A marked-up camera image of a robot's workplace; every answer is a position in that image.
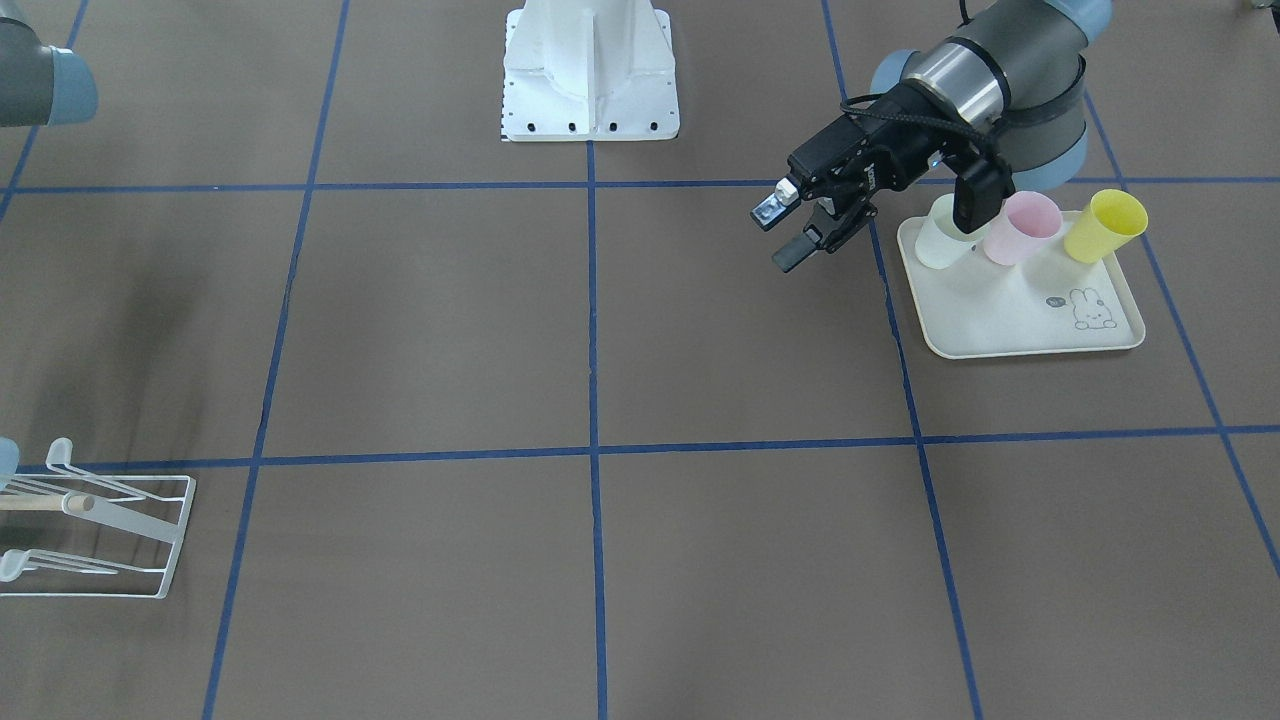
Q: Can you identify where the pink plastic cup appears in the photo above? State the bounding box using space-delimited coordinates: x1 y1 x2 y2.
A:
980 191 1062 266

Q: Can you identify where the light blue plastic cup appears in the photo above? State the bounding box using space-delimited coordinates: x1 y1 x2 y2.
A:
0 437 20 492

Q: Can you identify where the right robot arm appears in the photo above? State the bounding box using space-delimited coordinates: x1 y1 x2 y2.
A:
1 15 99 128

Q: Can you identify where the cream plastic tray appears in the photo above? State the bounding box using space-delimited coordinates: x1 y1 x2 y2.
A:
896 217 1147 360

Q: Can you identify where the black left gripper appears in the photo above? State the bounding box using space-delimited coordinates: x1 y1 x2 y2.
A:
750 82 977 273

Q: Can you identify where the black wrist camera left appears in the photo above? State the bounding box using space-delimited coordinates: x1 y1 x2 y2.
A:
948 156 1016 234

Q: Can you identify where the white wire cup rack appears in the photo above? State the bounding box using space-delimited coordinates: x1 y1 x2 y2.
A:
3 438 197 600

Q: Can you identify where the pale green plastic cup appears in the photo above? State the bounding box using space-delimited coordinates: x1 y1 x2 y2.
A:
914 193 989 270

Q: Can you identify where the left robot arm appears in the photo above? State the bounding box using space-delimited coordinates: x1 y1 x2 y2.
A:
751 1 1114 272

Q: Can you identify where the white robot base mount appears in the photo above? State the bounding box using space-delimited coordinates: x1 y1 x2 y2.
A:
500 1 681 143

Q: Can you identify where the yellow plastic cup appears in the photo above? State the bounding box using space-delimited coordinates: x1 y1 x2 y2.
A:
1062 190 1149 264

